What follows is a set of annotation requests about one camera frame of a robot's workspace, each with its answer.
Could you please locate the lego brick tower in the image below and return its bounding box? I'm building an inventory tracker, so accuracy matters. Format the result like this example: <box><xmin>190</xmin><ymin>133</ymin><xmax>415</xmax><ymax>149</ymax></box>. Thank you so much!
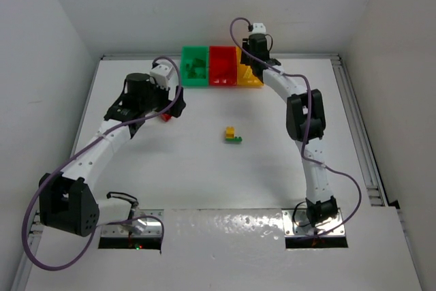
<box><xmin>160</xmin><ymin>113</ymin><xmax>172</xmax><ymax>122</ymax></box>

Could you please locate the green lego brick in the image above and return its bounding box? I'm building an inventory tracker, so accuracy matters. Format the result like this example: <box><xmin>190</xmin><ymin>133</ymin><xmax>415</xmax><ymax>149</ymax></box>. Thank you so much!
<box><xmin>183</xmin><ymin>58</ymin><xmax>206</xmax><ymax>79</ymax></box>

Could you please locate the yellow green lego piece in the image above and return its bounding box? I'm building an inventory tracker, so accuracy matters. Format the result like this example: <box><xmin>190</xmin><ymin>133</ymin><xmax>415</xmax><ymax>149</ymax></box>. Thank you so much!
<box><xmin>224</xmin><ymin>126</ymin><xmax>243</xmax><ymax>144</ymax></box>

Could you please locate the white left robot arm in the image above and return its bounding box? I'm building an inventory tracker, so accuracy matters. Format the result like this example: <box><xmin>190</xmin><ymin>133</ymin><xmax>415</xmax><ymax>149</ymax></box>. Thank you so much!
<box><xmin>39</xmin><ymin>65</ymin><xmax>185</xmax><ymax>236</ymax></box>

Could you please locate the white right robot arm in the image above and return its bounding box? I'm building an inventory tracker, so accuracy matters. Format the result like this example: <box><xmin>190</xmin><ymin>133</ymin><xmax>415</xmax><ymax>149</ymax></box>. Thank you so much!
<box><xmin>241</xmin><ymin>33</ymin><xmax>338</xmax><ymax>226</ymax></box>

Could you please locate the yellow plastic bin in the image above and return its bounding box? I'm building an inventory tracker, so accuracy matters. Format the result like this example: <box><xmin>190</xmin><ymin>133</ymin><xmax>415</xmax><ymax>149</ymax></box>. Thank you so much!
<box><xmin>236</xmin><ymin>47</ymin><xmax>264</xmax><ymax>88</ymax></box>

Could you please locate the red plastic bin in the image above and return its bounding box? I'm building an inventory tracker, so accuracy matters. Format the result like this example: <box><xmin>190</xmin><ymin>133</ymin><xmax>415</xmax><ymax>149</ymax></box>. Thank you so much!
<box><xmin>208</xmin><ymin>46</ymin><xmax>237</xmax><ymax>87</ymax></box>

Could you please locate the green plastic bin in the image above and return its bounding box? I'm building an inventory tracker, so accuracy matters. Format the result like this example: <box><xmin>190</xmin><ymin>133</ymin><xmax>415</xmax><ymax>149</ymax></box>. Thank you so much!
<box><xmin>180</xmin><ymin>46</ymin><xmax>209</xmax><ymax>87</ymax></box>

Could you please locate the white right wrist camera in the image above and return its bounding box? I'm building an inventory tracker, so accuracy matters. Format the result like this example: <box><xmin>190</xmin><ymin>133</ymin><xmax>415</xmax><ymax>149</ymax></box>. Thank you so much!
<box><xmin>251</xmin><ymin>22</ymin><xmax>266</xmax><ymax>34</ymax></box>

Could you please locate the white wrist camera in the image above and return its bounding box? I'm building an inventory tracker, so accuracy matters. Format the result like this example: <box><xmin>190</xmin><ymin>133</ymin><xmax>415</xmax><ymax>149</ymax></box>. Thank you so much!
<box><xmin>149</xmin><ymin>64</ymin><xmax>176</xmax><ymax>90</ymax></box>
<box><xmin>251</xmin><ymin>22</ymin><xmax>266</xmax><ymax>34</ymax></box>

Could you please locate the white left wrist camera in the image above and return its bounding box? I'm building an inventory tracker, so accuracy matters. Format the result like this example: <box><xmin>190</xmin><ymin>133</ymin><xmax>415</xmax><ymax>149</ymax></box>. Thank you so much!
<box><xmin>149</xmin><ymin>64</ymin><xmax>176</xmax><ymax>90</ymax></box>

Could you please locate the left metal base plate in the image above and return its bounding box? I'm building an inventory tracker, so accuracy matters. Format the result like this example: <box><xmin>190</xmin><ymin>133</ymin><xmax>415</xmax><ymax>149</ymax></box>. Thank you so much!
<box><xmin>101</xmin><ymin>209</ymin><xmax>164</xmax><ymax>238</ymax></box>

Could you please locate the metal base plate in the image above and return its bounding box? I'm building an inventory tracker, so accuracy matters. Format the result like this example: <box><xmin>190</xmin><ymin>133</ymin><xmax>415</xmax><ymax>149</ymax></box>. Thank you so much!
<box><xmin>282</xmin><ymin>208</ymin><xmax>347</xmax><ymax>237</ymax></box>
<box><xmin>101</xmin><ymin>209</ymin><xmax>164</xmax><ymax>238</ymax></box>

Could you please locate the aluminium frame rail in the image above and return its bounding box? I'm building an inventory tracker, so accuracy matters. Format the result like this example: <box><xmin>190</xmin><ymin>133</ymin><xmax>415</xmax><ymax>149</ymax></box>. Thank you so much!
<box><xmin>331</xmin><ymin>55</ymin><xmax>388</xmax><ymax>206</ymax></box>

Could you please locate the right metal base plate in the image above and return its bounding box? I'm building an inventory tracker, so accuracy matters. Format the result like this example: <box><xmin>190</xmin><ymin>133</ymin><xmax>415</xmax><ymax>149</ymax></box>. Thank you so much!
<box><xmin>282</xmin><ymin>208</ymin><xmax>347</xmax><ymax>237</ymax></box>

